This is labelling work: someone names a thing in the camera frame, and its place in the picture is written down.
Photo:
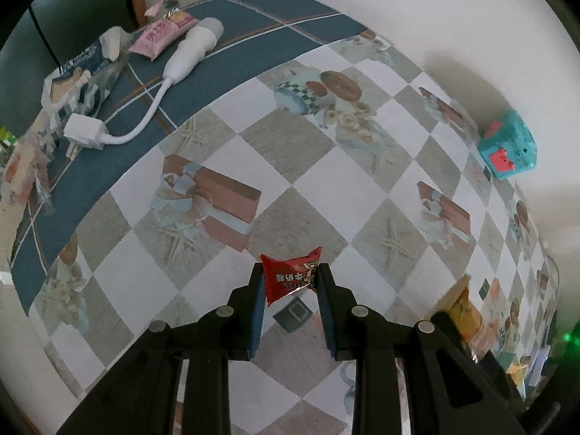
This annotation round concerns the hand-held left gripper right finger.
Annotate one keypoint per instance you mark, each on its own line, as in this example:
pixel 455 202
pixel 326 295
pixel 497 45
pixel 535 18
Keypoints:
pixel 327 312

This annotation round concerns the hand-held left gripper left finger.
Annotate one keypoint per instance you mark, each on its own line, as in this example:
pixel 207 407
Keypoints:
pixel 257 312

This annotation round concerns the small red snack packet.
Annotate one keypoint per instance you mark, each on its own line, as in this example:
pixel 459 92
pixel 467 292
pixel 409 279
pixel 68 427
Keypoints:
pixel 290 276

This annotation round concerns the orange snack packet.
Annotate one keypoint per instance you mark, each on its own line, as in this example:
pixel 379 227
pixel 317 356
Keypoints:
pixel 469 317

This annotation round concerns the blue plaid tablecloth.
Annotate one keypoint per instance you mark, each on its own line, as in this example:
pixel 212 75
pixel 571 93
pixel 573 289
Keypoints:
pixel 181 81

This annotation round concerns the teal toy tin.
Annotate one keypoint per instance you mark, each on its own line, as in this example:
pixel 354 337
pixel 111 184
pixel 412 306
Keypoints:
pixel 510 145

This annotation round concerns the small pink packet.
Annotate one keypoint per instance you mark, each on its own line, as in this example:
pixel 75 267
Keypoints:
pixel 161 38

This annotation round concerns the blue white plastic wrapper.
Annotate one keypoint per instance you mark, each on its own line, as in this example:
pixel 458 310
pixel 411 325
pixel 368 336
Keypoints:
pixel 86 72

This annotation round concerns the crumpled pink wrapper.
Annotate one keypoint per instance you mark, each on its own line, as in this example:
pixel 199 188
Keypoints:
pixel 163 5

